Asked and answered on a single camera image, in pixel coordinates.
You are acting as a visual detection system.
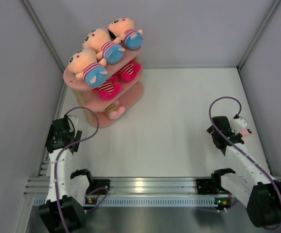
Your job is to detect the white slotted cable duct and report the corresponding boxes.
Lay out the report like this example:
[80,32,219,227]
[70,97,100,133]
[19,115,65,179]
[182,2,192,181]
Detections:
[82,196,229,208]

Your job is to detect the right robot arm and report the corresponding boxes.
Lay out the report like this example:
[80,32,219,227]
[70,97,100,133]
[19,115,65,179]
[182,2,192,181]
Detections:
[196,116,281,227]

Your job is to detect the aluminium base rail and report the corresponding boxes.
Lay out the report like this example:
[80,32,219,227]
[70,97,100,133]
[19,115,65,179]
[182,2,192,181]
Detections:
[24,177,199,196]

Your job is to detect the pink frog toy striped shirt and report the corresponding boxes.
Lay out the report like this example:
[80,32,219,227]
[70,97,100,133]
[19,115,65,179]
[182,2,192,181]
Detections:
[104,100,125,120]

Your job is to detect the pink wooden shelf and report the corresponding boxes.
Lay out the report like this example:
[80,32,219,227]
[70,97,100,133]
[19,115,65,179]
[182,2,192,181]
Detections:
[63,49,144,127]

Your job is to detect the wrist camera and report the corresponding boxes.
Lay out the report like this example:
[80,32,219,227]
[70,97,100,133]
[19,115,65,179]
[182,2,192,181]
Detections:
[231,116,248,132]
[64,115,79,132]

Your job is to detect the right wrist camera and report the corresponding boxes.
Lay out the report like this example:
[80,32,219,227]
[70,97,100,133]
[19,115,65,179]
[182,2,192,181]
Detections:
[231,116,248,132]

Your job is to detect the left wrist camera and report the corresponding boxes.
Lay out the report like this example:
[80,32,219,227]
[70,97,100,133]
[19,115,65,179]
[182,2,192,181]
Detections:
[64,115,79,132]

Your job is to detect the peach pig toy blue shorts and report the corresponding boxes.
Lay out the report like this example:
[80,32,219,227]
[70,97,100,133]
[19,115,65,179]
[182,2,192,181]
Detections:
[83,28,125,65]

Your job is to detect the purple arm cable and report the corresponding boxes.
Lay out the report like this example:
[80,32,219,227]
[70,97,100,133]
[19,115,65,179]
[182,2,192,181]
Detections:
[54,106,110,233]
[208,96,281,230]

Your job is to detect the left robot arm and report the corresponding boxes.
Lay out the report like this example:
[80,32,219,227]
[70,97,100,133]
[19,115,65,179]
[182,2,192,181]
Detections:
[38,115,95,233]

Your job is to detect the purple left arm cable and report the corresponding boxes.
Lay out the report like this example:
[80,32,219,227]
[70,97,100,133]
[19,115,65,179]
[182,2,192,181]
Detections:
[54,106,110,233]

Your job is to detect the black-haired boy doll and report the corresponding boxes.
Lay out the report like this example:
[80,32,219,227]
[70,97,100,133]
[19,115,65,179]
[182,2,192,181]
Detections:
[108,17,144,50]

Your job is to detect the white panda toy yellow glasses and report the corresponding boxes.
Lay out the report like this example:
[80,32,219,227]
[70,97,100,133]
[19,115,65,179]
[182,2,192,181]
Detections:
[93,76,122,100]

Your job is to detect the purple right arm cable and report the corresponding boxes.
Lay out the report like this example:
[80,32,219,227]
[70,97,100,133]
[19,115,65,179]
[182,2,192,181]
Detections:
[208,96,281,230]

